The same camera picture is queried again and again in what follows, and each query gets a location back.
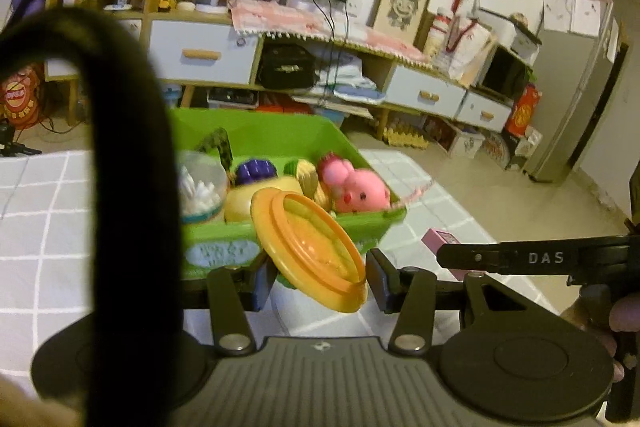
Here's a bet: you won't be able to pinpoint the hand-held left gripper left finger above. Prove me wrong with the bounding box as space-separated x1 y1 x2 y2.
180 257 278 355

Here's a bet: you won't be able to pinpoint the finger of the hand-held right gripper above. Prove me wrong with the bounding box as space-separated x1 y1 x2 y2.
436 237 631 279

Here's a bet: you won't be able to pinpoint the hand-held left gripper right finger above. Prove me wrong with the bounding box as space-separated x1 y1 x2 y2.
365 249 551 354

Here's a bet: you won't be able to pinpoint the orange toy bowl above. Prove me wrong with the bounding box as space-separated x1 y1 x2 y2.
250 188 369 314

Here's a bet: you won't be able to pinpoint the small pink box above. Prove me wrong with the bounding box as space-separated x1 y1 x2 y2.
421 228 476 283

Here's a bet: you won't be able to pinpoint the yellow toy pot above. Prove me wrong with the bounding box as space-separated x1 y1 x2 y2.
223 176 306 224

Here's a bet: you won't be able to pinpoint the pink toy pig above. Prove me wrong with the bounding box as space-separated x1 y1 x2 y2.
317 151 392 214

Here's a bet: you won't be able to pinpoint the clear cotton swab jar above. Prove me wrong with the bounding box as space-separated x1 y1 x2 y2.
177 150 230 225

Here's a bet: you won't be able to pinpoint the purple toy grapes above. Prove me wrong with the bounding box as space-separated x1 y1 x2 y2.
234 158 278 186

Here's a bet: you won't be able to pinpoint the green yellow toy corn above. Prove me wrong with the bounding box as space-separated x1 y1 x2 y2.
284 158 333 210

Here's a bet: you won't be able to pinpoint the green plastic box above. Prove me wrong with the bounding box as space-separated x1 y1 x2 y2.
167 107 408 280

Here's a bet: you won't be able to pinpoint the person's left forearm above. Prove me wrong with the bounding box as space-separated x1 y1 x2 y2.
0 374 83 427

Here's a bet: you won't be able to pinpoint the person's right hand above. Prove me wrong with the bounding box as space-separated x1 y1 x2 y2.
560 292 637 383

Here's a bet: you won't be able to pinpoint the white patterned crate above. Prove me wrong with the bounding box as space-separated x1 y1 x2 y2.
445 124 486 158

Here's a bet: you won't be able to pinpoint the yellow egg carton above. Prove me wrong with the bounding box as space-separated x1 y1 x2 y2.
382 117 431 150

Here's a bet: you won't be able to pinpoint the red gift box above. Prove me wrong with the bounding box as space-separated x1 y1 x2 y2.
505 84 543 138

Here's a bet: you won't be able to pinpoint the orange cardboard box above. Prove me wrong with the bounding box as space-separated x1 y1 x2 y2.
257 103 311 114

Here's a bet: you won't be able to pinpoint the black microwave oven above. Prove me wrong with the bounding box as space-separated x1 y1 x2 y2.
480 44 533 100

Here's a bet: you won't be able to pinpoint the silver refrigerator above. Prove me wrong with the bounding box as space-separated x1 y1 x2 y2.
522 0 628 185

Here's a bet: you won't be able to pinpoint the clear storage box black lid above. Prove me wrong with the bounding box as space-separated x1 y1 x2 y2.
207 87 261 110

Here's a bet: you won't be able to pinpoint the folded linens pile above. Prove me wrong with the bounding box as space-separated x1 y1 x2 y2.
312 54 388 105

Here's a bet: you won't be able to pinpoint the wooden low sideboard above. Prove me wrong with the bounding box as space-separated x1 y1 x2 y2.
255 32 531 142

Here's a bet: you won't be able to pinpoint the white paper bag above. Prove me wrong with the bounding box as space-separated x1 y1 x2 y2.
445 14 493 82

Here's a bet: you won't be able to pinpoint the black case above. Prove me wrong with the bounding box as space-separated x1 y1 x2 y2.
256 43 318 90

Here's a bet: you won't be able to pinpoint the grey checked tablecloth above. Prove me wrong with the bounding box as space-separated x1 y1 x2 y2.
0 149 566 388

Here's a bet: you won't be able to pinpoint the red capped jar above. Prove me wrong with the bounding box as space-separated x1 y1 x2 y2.
425 7 453 62

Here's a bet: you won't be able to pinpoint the white paper sheet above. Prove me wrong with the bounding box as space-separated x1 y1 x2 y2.
542 0 573 32
572 0 608 35

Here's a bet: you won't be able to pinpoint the pink table runner cloth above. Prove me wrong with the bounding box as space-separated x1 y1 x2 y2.
227 0 436 68

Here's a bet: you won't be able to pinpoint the framed cartoon girl picture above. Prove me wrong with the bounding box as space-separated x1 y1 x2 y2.
367 0 434 48

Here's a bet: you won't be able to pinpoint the black tripod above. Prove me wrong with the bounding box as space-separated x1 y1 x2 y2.
0 122 43 158

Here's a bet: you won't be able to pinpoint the red snack bag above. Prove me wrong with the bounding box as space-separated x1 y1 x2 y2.
0 64 46 132

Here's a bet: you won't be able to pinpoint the pink braided rope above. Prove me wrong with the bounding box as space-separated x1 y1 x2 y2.
387 179 436 210

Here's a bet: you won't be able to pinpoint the black wrist strap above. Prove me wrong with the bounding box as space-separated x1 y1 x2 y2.
0 7 188 427

